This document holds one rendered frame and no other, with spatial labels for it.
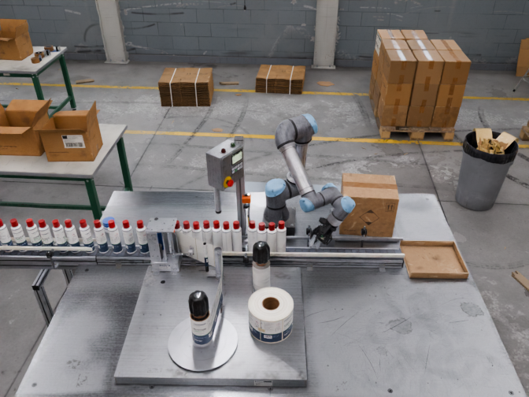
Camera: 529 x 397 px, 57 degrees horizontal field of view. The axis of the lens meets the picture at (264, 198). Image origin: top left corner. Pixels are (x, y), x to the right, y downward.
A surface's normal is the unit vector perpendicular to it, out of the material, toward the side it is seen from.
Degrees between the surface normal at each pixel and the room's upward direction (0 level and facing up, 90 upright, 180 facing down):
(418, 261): 0
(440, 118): 90
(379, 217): 90
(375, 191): 0
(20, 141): 90
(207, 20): 90
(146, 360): 0
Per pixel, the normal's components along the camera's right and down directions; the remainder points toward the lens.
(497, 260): 0.00, -0.82
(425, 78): -0.05, 0.59
